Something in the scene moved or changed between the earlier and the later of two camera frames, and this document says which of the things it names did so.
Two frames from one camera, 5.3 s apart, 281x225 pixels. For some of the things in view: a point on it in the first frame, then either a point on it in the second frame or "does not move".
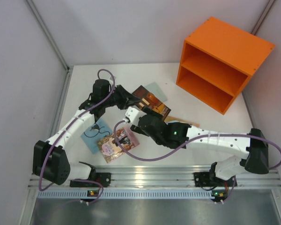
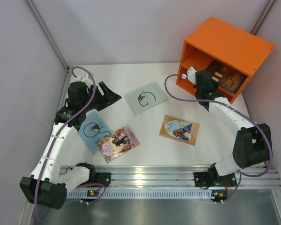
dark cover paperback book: (148, 100) -> (232, 78)
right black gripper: (143, 124) -> (212, 79)
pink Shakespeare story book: (109, 148) does not move
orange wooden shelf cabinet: (218, 60) does not move
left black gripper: (127, 99) -> (99, 94)
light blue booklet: (93, 133) does not move
